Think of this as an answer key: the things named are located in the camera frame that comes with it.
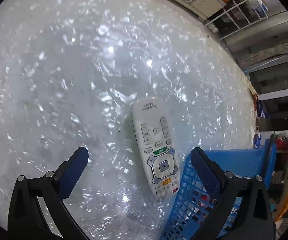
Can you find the red clothes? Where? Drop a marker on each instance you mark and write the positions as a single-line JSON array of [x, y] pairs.
[[281, 143]]

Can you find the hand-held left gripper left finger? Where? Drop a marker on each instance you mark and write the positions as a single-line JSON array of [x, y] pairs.
[[74, 172]]

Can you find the white remote control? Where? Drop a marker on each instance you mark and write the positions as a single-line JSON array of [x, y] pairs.
[[153, 135]]

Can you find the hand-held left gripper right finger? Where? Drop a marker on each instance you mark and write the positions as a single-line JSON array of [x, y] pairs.
[[206, 175]]

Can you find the blue striped cloth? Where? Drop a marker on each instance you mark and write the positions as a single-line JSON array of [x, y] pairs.
[[260, 108]]

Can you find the white blue bag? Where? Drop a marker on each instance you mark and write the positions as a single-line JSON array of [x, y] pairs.
[[256, 5]]

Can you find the blue plastic basket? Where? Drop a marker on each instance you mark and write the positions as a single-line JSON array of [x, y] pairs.
[[233, 160]]

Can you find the cream TV cabinet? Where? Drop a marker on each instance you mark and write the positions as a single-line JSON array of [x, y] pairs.
[[203, 2]]

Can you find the patterned curtain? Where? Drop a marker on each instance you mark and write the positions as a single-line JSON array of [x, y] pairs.
[[271, 52]]

